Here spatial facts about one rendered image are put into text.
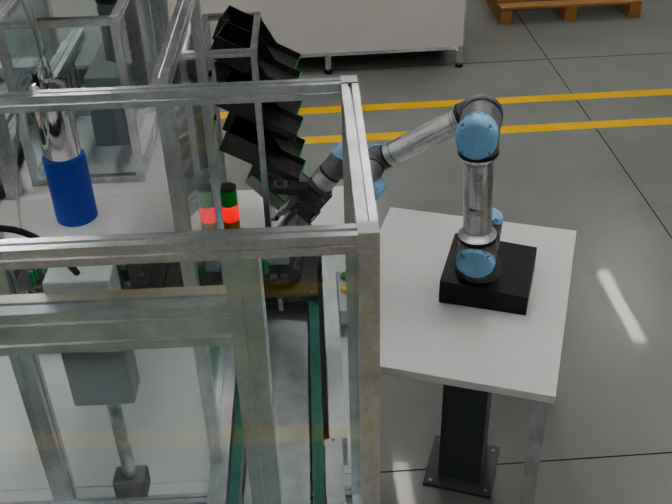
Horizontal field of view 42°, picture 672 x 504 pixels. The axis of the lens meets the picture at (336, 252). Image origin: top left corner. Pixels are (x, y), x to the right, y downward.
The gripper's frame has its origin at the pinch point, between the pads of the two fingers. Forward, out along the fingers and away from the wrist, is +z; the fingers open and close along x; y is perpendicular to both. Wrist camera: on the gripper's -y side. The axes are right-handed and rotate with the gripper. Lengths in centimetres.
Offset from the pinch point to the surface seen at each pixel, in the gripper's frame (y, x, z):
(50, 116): -70, 53, 39
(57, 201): -51, 54, 69
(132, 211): -25, 62, 61
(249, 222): 10, 50, 31
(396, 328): 48, -17, -1
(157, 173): -20, 92, 57
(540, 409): 83, -47, -20
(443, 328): 59, -18, -10
